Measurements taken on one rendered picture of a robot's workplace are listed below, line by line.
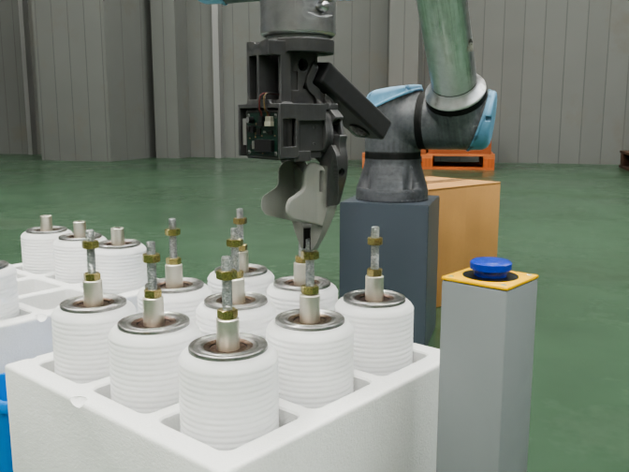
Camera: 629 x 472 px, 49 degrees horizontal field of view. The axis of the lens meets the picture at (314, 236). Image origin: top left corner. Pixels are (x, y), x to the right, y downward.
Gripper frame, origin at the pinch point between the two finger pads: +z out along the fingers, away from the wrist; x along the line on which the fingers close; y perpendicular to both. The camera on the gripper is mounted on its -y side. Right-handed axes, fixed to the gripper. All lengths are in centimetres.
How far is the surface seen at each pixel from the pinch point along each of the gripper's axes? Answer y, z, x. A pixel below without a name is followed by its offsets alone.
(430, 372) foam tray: -12.8, 16.8, 5.7
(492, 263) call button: -8.3, 1.4, 16.9
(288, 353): 5.0, 11.5, 1.9
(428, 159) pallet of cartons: -439, 26, -363
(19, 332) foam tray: 18, 18, -45
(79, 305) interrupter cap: 17.5, 9.3, -22.1
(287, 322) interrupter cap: 3.5, 9.0, -0.3
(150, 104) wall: -335, -27, -703
